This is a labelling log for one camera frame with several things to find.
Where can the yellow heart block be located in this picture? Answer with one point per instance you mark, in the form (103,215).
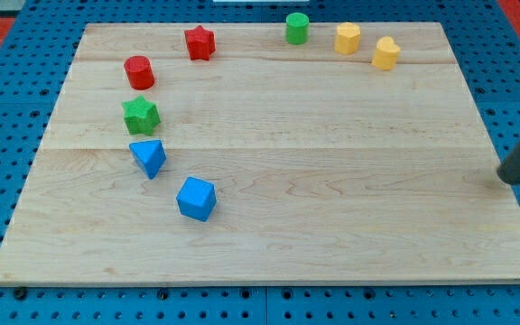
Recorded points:
(386,53)

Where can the red cylinder block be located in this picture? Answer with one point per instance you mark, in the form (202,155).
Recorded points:
(139,72)

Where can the red star block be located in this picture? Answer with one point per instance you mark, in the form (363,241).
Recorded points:
(200,43)

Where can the green cylinder block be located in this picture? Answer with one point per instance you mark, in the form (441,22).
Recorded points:
(296,29)

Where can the blue cube block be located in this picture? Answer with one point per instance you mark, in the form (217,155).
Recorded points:
(196,199)

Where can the light wooden board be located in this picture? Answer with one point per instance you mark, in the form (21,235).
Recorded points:
(327,170)

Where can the green star block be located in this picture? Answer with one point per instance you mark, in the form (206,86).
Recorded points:
(141,116)

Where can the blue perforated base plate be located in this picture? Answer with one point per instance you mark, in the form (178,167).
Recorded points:
(34,59)

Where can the yellow hexagon block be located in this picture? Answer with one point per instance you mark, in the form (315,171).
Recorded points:
(347,38)

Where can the blue triangle block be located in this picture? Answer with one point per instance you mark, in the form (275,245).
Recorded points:
(149,155)

